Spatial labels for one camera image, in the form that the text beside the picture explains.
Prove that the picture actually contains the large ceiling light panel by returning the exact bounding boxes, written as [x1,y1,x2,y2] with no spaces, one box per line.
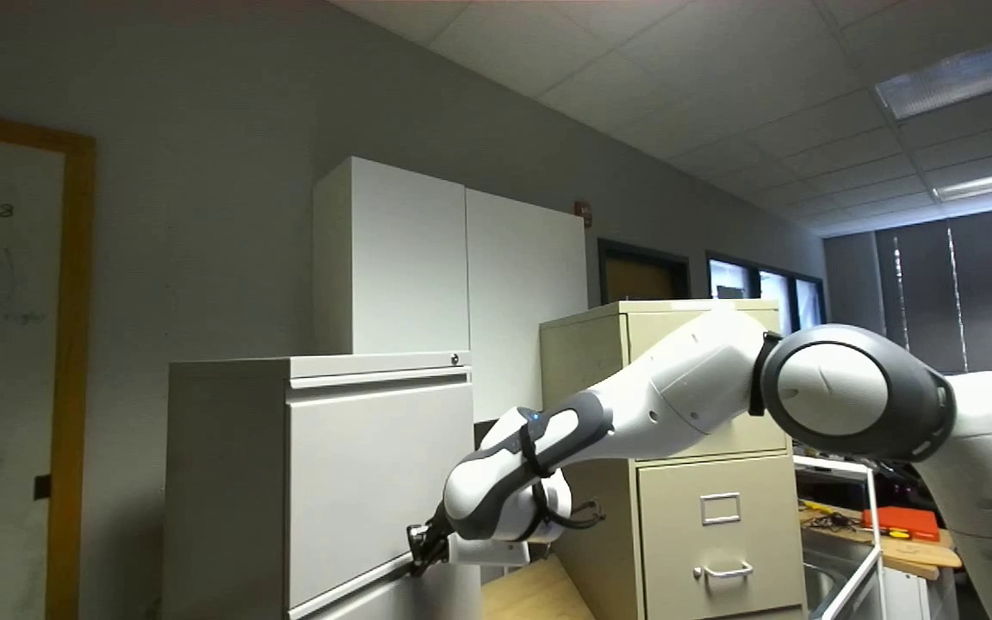
[870,20,992,125]

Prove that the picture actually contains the white wall cabinet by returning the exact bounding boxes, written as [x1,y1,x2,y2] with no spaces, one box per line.
[310,154,474,357]
[466,185,591,428]

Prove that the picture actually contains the small grey filing cabinet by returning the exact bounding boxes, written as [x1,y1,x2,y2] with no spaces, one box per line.
[162,347,478,620]

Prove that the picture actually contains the white metal tube frame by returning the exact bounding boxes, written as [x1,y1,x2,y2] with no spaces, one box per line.
[787,450,885,620]

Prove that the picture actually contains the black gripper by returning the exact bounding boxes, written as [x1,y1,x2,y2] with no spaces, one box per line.
[404,517,453,573]

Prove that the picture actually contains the grey window blinds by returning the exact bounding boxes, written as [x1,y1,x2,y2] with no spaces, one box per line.
[823,203,992,381]

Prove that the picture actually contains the dark framed window row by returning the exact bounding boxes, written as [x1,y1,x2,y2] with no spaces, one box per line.
[705,250,833,339]

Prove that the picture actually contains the narrow ceiling light panel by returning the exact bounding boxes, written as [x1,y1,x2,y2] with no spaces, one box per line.
[927,157,992,206]

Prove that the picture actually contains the wood framed whiteboard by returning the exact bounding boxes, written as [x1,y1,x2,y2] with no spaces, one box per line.
[0,107,100,620]

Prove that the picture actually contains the beige metal filing cabinet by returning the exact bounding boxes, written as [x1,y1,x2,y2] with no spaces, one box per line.
[538,296,814,620]

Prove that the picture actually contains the dark wooden door frame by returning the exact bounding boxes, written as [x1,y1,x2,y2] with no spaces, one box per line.
[594,233,693,309]

